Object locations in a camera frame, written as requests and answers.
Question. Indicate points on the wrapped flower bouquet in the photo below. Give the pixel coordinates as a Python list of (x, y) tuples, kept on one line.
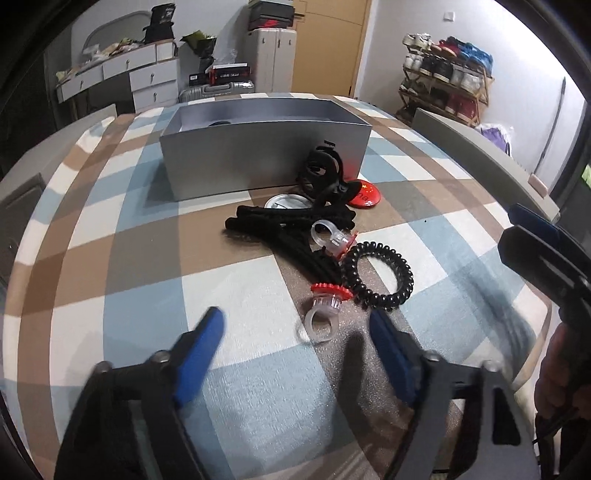
[(198, 44)]

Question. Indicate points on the grey arched frame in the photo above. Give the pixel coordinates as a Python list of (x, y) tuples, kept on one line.
[(115, 21)]

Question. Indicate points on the black round hair accessory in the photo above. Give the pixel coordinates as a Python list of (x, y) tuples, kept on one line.
[(221, 122)]

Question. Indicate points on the silver suitcase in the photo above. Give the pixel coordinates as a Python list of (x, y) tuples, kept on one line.
[(217, 91)]

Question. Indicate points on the black bag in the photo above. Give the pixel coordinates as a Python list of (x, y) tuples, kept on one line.
[(159, 23)]

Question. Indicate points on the black claw hair clip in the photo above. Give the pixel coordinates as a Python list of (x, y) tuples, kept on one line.
[(323, 166)]

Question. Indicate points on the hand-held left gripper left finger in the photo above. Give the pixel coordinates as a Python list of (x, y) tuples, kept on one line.
[(203, 355)]

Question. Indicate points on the red and black box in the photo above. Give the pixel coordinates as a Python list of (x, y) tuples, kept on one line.
[(228, 74)]

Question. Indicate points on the grey cabinet with pink item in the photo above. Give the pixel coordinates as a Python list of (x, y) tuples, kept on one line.
[(485, 152)]

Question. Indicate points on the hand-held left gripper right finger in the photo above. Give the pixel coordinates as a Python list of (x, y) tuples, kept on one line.
[(392, 364)]

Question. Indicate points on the red round badge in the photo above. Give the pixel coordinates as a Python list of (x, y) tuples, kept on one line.
[(370, 196)]

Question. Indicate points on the white desk with drawers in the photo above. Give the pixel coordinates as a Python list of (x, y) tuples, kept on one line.
[(138, 69)]

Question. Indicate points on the pink small item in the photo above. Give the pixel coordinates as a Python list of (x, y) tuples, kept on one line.
[(538, 184)]

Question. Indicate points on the person's right hand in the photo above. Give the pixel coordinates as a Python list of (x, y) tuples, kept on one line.
[(558, 369)]

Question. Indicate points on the black shoe box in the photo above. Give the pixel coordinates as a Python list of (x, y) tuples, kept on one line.
[(272, 18)]

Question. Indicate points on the grey long stick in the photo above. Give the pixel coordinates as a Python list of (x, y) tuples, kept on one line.
[(554, 124)]

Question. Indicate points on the white suitcase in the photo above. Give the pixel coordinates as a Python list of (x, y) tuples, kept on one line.
[(270, 57)]

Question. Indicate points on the wooden shoe rack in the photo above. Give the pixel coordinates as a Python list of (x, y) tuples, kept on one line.
[(482, 90)]

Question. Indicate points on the grey rectangular box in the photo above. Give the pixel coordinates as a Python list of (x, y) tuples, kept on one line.
[(254, 157)]

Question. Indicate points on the purple bag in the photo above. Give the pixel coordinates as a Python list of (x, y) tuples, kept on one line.
[(496, 136)]

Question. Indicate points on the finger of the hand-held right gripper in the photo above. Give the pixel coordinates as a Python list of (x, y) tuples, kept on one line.
[(531, 254), (538, 219)]

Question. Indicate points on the pile of snack packets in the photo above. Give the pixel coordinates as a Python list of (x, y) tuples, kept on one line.
[(106, 48)]

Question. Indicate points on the wooden door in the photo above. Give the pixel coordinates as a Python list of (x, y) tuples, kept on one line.
[(332, 46)]

